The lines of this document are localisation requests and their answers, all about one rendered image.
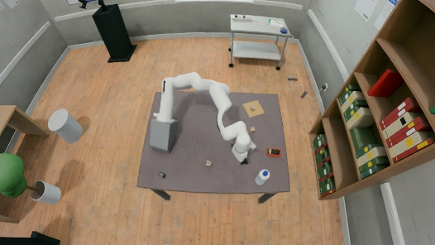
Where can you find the white plastic bottle with blue cap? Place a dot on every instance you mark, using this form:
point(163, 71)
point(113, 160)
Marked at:
point(262, 177)

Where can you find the orange pocket multimeter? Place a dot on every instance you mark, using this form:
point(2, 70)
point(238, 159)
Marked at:
point(273, 152)

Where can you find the tan flat mat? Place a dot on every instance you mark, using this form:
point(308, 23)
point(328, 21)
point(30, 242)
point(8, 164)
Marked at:
point(258, 110)

